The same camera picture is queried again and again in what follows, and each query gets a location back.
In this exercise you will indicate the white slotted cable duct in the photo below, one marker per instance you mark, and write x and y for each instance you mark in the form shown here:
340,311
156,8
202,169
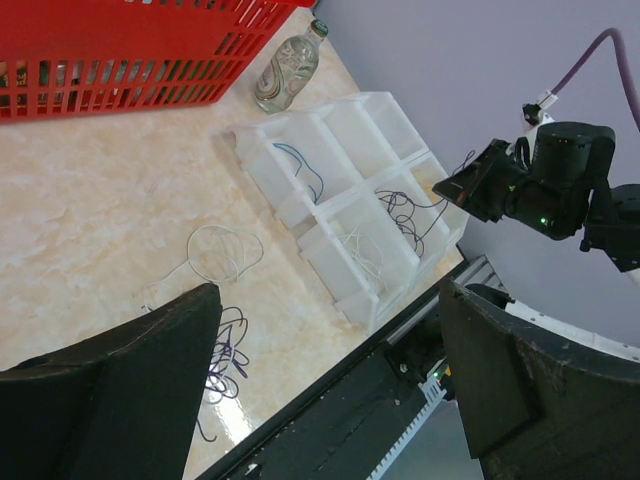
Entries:
433,395

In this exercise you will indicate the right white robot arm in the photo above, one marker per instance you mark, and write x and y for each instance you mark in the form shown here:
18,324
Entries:
556,182

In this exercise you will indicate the clear plastic bottle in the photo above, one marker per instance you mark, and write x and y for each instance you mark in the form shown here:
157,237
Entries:
290,69

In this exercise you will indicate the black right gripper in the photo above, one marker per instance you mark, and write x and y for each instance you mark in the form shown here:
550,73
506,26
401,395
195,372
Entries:
481,188

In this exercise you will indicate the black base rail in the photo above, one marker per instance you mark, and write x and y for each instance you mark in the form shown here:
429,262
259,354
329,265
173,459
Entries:
344,423

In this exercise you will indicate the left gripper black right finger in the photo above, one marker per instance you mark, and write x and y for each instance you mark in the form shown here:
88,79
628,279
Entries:
538,398

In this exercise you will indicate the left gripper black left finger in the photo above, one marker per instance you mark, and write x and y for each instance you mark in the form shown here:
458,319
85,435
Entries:
120,405

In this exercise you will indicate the red plastic shopping basket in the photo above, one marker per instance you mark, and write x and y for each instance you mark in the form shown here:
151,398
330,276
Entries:
70,58

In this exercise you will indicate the white compartment tray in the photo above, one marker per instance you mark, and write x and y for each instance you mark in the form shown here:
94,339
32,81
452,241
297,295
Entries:
352,180

